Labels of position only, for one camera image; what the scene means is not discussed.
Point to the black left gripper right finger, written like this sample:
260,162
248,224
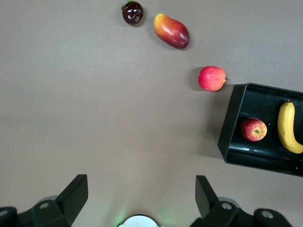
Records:
208,203

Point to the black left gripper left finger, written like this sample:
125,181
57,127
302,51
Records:
68,203

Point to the black plastic box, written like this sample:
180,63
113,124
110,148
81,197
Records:
227,132

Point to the red yellow apple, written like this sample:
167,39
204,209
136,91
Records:
253,129

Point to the yellow banana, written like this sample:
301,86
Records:
285,127

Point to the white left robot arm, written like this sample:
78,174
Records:
139,222

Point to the red pomegranate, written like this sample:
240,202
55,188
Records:
210,78

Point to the red yellow mango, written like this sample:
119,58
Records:
171,30

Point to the dark purple mangosteen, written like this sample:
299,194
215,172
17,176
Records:
132,14

